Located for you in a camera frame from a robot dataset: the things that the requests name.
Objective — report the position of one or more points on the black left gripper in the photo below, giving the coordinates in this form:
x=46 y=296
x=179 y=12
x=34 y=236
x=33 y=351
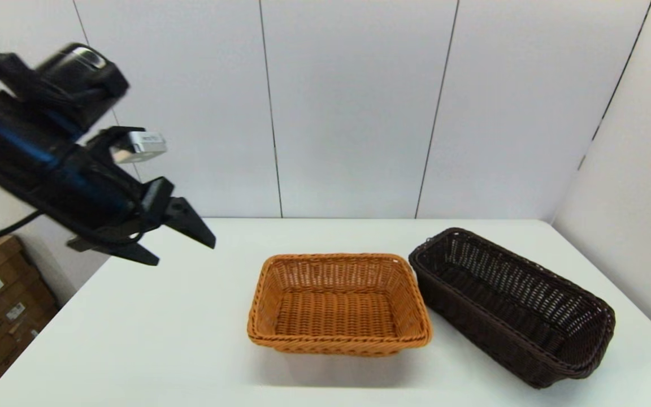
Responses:
x=116 y=209

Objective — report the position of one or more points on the orange wicker basket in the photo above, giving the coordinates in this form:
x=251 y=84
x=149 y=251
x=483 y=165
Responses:
x=337 y=308

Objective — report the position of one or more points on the dark brown wicker basket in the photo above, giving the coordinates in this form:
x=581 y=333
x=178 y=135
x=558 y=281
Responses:
x=506 y=333

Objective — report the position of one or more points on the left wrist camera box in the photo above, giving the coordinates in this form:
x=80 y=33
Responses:
x=144 y=146

